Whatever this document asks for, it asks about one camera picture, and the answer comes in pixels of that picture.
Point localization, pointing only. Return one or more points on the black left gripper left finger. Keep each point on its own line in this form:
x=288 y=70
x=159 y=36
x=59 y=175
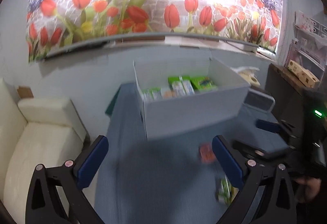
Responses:
x=43 y=201

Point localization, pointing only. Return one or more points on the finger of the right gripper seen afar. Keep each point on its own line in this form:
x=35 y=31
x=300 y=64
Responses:
x=272 y=127

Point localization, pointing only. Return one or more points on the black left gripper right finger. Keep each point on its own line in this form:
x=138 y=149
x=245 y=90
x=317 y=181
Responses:
x=277 y=204

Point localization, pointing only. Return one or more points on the person's right hand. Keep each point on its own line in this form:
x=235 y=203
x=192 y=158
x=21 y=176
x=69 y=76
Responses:
x=309 y=188

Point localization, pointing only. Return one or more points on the wooden side shelf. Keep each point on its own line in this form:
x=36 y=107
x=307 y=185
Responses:
x=279 y=75

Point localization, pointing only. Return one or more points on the green snack packet front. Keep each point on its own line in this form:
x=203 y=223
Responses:
x=226 y=192

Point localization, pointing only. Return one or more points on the wooden block toy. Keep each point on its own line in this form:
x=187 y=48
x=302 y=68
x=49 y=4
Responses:
x=306 y=77

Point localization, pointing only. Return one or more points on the tissue box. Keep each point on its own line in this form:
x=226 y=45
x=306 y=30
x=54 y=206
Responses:
x=248 y=74

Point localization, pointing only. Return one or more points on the pink jelly cup lidded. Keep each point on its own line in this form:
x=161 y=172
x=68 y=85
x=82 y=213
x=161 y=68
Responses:
x=206 y=154

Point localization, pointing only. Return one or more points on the cream white sofa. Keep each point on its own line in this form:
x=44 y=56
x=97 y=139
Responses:
x=34 y=131

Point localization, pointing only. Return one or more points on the green snack pack in box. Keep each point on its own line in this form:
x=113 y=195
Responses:
x=203 y=84

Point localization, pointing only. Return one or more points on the white storage box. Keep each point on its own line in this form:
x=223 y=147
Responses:
x=167 y=117

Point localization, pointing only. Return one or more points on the jelly cup in box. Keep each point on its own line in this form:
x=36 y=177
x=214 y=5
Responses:
x=166 y=94

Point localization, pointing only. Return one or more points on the wire storage rack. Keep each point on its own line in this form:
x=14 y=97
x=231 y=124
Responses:
x=308 y=47

